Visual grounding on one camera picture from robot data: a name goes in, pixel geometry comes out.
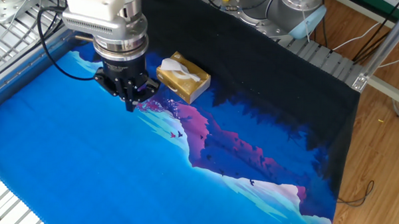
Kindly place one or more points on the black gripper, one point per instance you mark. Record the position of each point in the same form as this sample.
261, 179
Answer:
126, 73

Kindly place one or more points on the gold tissue pack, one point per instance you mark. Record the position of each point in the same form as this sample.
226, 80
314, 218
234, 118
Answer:
188, 87

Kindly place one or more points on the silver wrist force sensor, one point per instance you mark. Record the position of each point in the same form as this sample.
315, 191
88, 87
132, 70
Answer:
124, 44

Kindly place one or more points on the blue mountain landscape tablecloth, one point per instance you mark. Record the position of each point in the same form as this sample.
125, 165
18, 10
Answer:
88, 162

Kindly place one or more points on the metal mounting plate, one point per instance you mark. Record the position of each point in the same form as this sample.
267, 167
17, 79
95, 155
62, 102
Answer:
3, 9

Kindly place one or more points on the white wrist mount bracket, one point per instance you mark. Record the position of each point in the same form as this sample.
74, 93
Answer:
92, 9

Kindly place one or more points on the aluminium table edge rail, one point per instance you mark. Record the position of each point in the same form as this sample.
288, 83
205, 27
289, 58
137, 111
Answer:
25, 71

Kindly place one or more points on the aluminium frame post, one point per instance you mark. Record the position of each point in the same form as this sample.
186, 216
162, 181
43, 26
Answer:
383, 49

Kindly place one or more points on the aluminium frame crossbeam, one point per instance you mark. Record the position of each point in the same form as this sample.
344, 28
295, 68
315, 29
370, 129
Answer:
391, 90

